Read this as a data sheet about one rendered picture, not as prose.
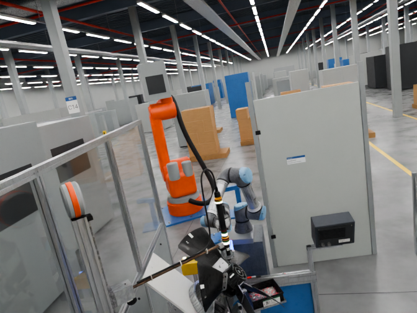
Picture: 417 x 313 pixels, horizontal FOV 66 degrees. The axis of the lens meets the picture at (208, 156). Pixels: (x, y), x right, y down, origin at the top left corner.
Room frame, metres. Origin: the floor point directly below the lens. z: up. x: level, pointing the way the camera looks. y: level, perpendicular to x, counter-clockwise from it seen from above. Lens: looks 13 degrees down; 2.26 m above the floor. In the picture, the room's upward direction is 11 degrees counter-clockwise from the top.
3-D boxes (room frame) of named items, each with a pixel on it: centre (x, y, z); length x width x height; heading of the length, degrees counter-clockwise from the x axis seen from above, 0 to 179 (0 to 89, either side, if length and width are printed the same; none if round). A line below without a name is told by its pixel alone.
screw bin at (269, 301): (1.88, -0.20, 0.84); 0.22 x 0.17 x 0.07; 100
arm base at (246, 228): (2.47, -0.18, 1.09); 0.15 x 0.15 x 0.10
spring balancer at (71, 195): (1.35, 0.62, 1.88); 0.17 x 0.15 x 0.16; 175
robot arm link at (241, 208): (2.47, -0.19, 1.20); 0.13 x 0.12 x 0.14; 58
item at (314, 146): (3.41, -1.13, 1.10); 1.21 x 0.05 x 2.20; 85
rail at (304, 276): (2.05, -0.14, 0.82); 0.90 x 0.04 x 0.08; 85
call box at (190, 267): (2.09, 0.25, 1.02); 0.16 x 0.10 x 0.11; 85
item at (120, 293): (1.40, 0.54, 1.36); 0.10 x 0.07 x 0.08; 120
